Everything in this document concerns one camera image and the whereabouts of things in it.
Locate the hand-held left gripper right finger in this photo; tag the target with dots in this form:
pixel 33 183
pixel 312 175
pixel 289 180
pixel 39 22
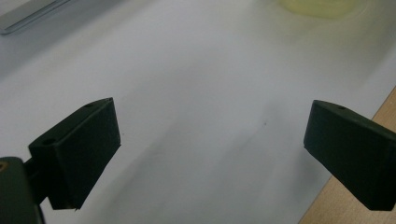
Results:
pixel 351 149

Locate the grey flat board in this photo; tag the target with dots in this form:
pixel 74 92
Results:
pixel 25 15

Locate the white table cover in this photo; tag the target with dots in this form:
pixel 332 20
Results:
pixel 186 77

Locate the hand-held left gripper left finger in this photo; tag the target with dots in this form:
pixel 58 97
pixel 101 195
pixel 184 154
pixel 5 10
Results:
pixel 81 155

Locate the large clear container green lid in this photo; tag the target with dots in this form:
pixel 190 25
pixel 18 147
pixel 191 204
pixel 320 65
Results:
pixel 317 6

